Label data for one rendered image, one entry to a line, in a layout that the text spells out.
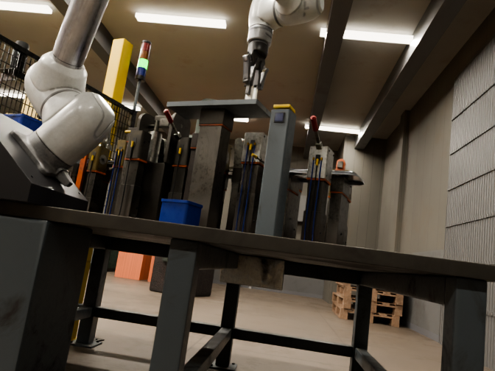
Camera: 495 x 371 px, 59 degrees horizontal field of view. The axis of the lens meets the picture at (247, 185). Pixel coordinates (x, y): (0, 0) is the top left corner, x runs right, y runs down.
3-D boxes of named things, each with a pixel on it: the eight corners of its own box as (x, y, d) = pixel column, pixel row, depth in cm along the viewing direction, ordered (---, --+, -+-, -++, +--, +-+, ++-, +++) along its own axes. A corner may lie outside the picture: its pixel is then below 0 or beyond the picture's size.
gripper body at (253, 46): (259, 37, 156) (256, 61, 154) (273, 48, 162) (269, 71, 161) (243, 42, 161) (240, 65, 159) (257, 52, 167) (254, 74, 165)
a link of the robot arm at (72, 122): (47, 152, 130) (104, 104, 131) (25, 116, 138) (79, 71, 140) (80, 174, 144) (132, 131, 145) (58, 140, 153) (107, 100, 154)
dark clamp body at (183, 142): (187, 235, 176) (202, 143, 183) (171, 231, 166) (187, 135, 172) (172, 233, 180) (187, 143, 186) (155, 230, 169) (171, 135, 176)
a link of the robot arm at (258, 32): (278, 34, 163) (275, 48, 162) (258, 39, 169) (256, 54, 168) (263, 22, 156) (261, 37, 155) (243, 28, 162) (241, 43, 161)
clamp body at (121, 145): (124, 227, 191) (139, 145, 197) (107, 224, 181) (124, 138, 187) (113, 226, 194) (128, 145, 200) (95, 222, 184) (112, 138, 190)
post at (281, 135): (282, 243, 145) (297, 116, 152) (274, 240, 138) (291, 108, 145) (261, 240, 148) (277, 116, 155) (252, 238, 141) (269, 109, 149)
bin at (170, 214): (199, 232, 147) (204, 205, 149) (184, 228, 139) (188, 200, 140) (172, 228, 152) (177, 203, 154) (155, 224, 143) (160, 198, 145)
